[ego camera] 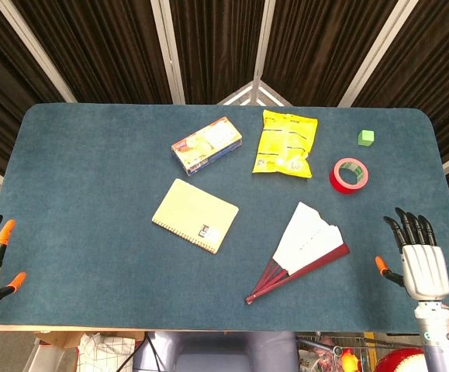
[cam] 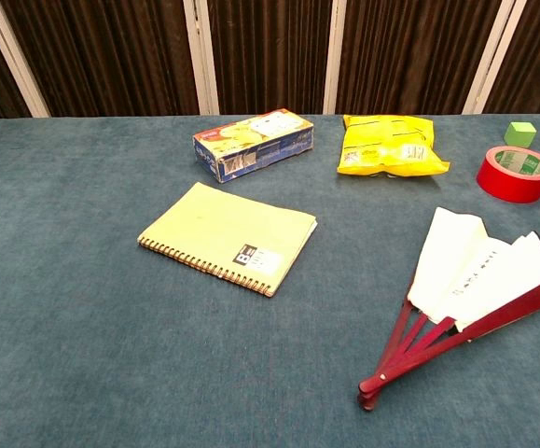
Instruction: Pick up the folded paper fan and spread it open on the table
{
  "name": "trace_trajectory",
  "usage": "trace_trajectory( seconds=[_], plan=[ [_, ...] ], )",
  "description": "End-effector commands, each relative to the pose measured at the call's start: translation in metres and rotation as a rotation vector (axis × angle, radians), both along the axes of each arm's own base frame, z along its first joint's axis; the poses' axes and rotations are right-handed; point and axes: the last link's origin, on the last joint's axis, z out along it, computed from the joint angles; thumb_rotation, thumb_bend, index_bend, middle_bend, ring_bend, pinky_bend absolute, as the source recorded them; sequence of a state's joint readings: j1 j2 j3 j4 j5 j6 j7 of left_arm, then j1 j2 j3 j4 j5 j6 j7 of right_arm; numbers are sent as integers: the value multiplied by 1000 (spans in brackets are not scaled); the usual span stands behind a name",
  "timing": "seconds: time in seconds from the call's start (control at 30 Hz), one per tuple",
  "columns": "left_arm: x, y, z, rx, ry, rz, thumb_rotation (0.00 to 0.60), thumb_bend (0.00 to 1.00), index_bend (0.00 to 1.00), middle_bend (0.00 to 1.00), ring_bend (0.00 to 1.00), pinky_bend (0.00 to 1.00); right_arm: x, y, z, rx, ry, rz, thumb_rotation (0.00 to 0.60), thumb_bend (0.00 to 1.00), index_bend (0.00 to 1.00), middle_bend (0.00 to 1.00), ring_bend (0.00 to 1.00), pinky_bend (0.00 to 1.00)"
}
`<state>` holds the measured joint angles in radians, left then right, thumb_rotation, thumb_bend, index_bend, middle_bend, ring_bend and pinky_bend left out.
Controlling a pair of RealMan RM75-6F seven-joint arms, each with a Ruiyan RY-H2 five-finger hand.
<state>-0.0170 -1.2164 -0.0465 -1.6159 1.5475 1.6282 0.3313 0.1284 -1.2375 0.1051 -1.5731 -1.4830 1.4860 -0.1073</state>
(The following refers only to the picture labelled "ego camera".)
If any yellow spiral notebook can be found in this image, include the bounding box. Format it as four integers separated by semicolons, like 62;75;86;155
151;177;240;256

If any wire basket with toys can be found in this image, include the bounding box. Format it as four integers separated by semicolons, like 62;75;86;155
295;332;419;372

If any white triangular frame foot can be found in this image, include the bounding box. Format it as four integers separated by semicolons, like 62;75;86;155
216;79;293;106

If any blue-grey robot torso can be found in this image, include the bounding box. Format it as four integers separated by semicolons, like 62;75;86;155
134;331;299;372

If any white checkered cloth bag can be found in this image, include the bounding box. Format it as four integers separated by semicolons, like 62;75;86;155
77;332;136;372

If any yellow snack box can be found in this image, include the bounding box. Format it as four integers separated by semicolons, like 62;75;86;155
171;117;243;177

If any right robot hand orange thumb tip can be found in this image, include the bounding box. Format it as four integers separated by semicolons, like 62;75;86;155
375;207;449;301

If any blue felt table mat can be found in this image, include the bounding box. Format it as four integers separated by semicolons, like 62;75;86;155
0;102;449;336

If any red tape roll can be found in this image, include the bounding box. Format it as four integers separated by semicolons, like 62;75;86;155
329;157;370;195

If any white red folding fan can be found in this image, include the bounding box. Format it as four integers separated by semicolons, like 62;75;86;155
246;201;351;306

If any yellow snack bag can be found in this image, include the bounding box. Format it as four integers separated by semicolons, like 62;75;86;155
251;109;319;179

